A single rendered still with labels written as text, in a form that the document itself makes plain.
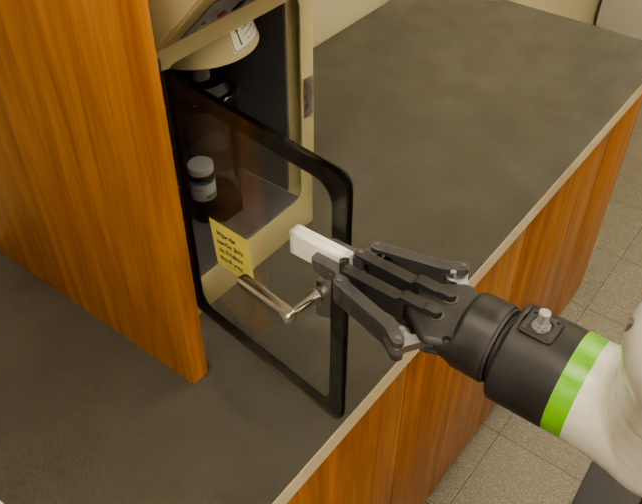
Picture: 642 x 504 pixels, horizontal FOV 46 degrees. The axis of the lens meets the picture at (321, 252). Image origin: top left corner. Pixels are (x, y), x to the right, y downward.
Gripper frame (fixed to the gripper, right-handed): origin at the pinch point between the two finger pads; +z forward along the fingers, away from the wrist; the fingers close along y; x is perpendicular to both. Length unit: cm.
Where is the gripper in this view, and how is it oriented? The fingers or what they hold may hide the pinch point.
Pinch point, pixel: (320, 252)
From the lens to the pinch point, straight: 75.1
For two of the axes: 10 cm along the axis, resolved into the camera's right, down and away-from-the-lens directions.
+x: 0.0, 7.3, 6.8
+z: -7.9, -4.1, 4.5
